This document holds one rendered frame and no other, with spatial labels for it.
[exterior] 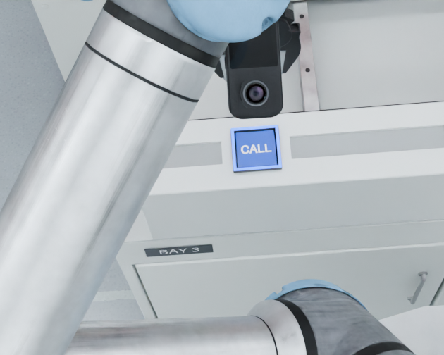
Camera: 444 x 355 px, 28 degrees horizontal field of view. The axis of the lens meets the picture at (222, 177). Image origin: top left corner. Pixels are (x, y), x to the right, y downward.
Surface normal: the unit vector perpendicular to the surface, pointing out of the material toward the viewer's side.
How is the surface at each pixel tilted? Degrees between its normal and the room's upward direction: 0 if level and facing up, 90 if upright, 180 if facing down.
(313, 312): 44
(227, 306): 90
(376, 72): 0
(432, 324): 0
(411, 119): 0
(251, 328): 40
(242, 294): 90
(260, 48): 30
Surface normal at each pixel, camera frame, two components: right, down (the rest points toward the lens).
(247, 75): 0.03, 0.07
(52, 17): 0.05, 0.90
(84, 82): -0.62, -0.19
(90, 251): 0.54, 0.43
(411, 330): -0.06, -0.42
